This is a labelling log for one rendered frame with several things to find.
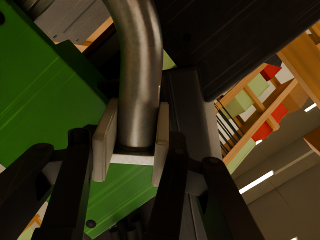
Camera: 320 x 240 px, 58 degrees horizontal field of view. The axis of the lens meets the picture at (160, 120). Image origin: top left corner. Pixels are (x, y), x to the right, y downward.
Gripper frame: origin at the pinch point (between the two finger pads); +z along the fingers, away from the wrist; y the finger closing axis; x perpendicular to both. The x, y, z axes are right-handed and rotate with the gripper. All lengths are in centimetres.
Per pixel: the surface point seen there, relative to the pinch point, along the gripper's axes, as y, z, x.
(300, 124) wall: 447, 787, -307
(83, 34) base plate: -22, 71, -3
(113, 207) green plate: -1.9, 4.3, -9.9
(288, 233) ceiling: 277, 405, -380
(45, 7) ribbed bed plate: -8.1, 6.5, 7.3
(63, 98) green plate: -6.2, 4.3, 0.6
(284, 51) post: 40, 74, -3
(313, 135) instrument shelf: 41, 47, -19
